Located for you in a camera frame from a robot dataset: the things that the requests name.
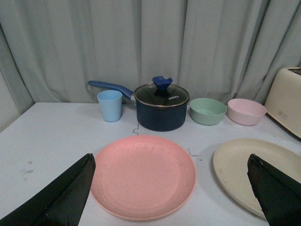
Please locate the light blue cup left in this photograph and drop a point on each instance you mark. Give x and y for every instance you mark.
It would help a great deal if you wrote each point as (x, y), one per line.
(110, 102)

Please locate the pink bowl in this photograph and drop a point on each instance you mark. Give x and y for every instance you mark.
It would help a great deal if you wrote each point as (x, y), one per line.
(245, 112)

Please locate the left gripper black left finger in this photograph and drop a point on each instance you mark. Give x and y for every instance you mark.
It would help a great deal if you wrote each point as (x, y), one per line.
(60, 203)

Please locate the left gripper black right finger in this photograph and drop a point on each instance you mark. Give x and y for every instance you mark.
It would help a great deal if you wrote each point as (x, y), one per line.
(278, 194)

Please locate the cream toaster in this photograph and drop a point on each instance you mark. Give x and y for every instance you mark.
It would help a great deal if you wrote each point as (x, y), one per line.
(283, 102)

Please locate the grey curtain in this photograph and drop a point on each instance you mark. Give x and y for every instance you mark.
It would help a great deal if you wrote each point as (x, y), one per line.
(221, 49)

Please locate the pink plate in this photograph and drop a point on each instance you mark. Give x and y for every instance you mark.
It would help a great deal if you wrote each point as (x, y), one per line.
(143, 177)

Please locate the green bowl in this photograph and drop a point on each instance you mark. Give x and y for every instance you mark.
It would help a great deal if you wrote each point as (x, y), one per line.
(206, 111)

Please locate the dark blue saucepan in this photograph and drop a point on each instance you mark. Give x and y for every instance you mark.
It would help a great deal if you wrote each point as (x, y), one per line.
(152, 118)

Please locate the cream plate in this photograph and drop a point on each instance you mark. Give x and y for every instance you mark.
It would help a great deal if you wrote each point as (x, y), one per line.
(230, 165)

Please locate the glass lid with blue knob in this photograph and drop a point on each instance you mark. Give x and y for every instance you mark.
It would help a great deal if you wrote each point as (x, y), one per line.
(161, 93)

